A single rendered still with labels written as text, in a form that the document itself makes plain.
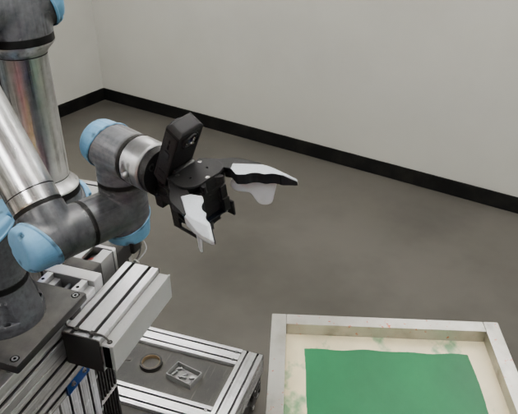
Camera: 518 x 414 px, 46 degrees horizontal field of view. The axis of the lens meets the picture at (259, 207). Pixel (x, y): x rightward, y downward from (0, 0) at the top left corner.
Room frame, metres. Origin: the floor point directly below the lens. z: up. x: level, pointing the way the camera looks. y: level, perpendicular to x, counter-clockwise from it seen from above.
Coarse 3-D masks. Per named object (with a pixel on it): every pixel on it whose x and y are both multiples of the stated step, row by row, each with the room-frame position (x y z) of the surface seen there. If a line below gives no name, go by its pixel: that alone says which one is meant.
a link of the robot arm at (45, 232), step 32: (0, 96) 0.85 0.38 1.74; (0, 128) 0.81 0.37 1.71; (0, 160) 0.78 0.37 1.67; (32, 160) 0.80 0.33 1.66; (0, 192) 0.77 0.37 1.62; (32, 192) 0.76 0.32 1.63; (32, 224) 0.73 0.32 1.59; (64, 224) 0.75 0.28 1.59; (96, 224) 0.77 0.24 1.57; (32, 256) 0.70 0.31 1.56; (64, 256) 0.73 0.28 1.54
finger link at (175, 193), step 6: (174, 186) 0.69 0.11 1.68; (174, 192) 0.68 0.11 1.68; (180, 192) 0.68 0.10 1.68; (186, 192) 0.68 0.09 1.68; (192, 192) 0.69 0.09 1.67; (174, 198) 0.67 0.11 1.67; (180, 198) 0.67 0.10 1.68; (174, 204) 0.66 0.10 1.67; (180, 204) 0.65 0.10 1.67; (174, 210) 0.66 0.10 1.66; (180, 210) 0.64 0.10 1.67
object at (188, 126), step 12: (180, 120) 0.71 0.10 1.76; (192, 120) 0.71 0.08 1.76; (168, 132) 0.70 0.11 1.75; (180, 132) 0.69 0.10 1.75; (192, 132) 0.70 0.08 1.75; (168, 144) 0.70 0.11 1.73; (180, 144) 0.70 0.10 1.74; (192, 144) 0.72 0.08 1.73; (168, 156) 0.71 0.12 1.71; (180, 156) 0.72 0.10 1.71; (156, 168) 0.74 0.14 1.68; (168, 168) 0.72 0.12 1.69
